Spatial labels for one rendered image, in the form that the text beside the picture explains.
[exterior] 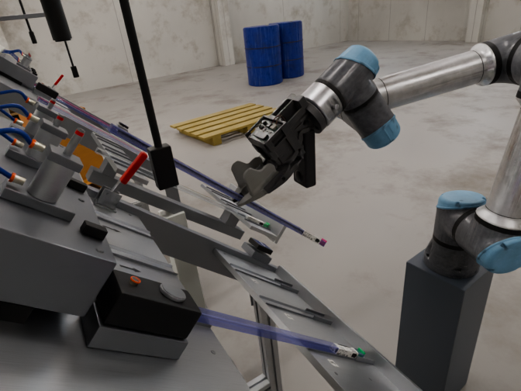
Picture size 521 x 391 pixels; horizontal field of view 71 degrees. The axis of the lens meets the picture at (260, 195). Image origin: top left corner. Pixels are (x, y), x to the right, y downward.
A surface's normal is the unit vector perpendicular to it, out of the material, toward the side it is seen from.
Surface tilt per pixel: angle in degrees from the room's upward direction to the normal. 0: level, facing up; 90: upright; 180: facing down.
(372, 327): 0
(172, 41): 90
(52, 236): 45
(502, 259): 98
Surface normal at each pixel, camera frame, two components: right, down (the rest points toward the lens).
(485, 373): -0.10, -0.88
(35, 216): 0.53, -0.85
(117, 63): 0.59, 0.32
